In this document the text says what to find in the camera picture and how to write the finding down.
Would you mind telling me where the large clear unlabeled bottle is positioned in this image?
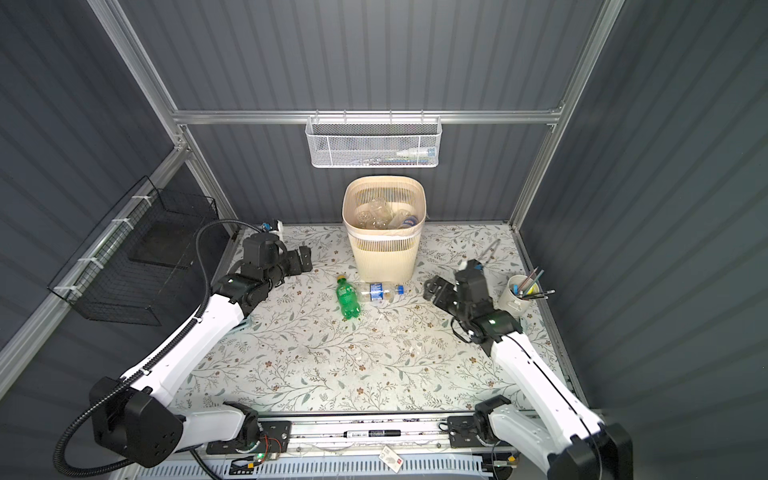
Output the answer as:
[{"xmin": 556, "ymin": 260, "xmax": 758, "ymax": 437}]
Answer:
[{"xmin": 355, "ymin": 198, "xmax": 394, "ymax": 230}]

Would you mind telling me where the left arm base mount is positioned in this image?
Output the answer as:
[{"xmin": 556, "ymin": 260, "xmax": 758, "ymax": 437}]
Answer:
[{"xmin": 205, "ymin": 421, "xmax": 293, "ymax": 460}]

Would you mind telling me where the black marker on rail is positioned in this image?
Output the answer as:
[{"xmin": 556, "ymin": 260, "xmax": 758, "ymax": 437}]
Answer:
[{"xmin": 343, "ymin": 429, "xmax": 402, "ymax": 439}]

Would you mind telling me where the blue label water bottle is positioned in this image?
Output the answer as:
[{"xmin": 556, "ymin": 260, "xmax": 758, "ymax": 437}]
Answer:
[{"xmin": 358, "ymin": 282, "xmax": 405, "ymax": 303}]

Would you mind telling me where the white tag card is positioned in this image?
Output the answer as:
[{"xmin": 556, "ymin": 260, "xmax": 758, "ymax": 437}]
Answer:
[{"xmin": 379, "ymin": 445, "xmax": 404, "ymax": 473}]

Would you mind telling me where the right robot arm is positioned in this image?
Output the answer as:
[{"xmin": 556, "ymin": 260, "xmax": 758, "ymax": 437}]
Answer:
[{"xmin": 423, "ymin": 260, "xmax": 634, "ymax": 479}]

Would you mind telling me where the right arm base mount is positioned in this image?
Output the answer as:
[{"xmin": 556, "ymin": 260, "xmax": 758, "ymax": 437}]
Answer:
[{"xmin": 445, "ymin": 415, "xmax": 485, "ymax": 449}]

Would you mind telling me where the white tube in basket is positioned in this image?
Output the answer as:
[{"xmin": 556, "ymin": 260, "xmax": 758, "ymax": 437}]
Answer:
[{"xmin": 396, "ymin": 146, "xmax": 438, "ymax": 162}]

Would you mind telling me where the beige slatted waste bin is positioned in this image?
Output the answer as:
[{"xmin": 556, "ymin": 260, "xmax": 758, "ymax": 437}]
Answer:
[{"xmin": 342, "ymin": 175, "xmax": 427, "ymax": 283}]

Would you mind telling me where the green sprite bottle yellow cap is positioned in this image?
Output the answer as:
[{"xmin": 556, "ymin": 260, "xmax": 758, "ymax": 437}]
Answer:
[{"xmin": 336, "ymin": 275, "xmax": 361, "ymax": 320}]

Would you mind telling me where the white wire mesh basket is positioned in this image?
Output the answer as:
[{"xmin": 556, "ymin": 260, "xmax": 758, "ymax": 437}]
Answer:
[{"xmin": 305, "ymin": 117, "xmax": 443, "ymax": 169}]

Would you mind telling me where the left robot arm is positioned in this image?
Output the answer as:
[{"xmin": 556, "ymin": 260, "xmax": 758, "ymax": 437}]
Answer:
[{"xmin": 52, "ymin": 224, "xmax": 313, "ymax": 478}]

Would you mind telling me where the black wire basket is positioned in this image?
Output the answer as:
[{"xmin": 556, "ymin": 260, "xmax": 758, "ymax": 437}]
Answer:
[{"xmin": 47, "ymin": 177, "xmax": 226, "ymax": 330}]

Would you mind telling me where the white pen cup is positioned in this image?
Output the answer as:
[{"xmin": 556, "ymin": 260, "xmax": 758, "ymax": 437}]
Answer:
[{"xmin": 497, "ymin": 274, "xmax": 535, "ymax": 318}]

